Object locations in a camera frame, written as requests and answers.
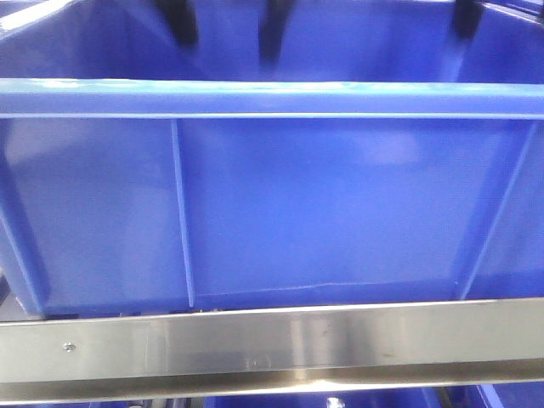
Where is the large blue plastic box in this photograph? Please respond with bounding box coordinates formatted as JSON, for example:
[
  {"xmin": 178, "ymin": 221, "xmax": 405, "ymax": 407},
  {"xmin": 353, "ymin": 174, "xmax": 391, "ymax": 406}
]
[{"xmin": 0, "ymin": 0, "xmax": 544, "ymax": 316}]

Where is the stainless steel front bar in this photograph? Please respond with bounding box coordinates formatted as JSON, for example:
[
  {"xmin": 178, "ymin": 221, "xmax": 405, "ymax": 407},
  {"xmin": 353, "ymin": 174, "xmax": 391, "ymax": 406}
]
[{"xmin": 1, "ymin": 297, "xmax": 543, "ymax": 405}]

